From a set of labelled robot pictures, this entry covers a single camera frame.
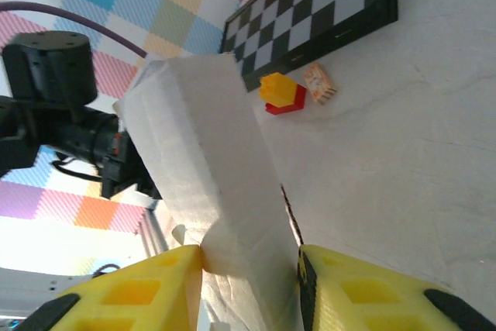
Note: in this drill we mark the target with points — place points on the small red toy brick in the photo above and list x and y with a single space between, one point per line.
296 102

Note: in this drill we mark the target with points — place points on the black white chessboard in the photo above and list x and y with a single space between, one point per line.
310 9

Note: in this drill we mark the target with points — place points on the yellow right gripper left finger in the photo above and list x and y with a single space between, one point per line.
135 296

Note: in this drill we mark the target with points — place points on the yellow toy brick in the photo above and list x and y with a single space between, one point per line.
277 88

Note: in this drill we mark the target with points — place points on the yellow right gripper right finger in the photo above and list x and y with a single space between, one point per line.
368 300

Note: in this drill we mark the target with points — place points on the printed wooden block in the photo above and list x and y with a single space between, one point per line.
319 83

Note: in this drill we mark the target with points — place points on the white cardboard paper box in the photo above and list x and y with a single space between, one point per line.
201 152

